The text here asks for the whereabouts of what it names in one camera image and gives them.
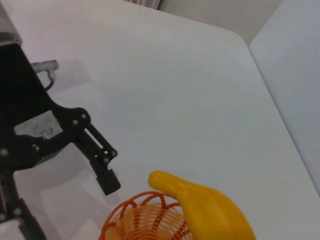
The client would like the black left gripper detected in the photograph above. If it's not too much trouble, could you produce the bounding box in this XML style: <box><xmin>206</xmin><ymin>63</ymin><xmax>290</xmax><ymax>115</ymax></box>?
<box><xmin>0</xmin><ymin>43</ymin><xmax>92</xmax><ymax>173</ymax></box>

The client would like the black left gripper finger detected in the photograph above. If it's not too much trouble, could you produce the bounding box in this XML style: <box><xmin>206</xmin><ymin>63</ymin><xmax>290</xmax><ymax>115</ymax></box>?
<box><xmin>0</xmin><ymin>170</ymin><xmax>47</xmax><ymax>240</ymax></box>
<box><xmin>74</xmin><ymin>122</ymin><xmax>122</xmax><ymax>196</ymax></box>

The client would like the orange plastic wire basket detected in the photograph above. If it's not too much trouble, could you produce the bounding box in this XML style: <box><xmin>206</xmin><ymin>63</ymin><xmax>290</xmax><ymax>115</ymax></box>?
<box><xmin>99</xmin><ymin>191</ymin><xmax>195</xmax><ymax>240</ymax></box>

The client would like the yellow banana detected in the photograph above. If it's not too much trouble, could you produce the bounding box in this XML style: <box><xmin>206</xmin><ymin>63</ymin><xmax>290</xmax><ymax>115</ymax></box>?
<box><xmin>148</xmin><ymin>170</ymin><xmax>258</xmax><ymax>240</ymax></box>

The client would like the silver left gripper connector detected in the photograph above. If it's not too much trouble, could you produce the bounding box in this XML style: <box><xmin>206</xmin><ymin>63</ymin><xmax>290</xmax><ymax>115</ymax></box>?
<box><xmin>31</xmin><ymin>59</ymin><xmax>59</xmax><ymax>74</ymax></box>

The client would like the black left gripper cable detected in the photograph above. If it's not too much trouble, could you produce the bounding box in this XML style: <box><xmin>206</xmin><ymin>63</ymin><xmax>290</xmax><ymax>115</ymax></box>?
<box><xmin>44</xmin><ymin>69</ymin><xmax>57</xmax><ymax>90</ymax></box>

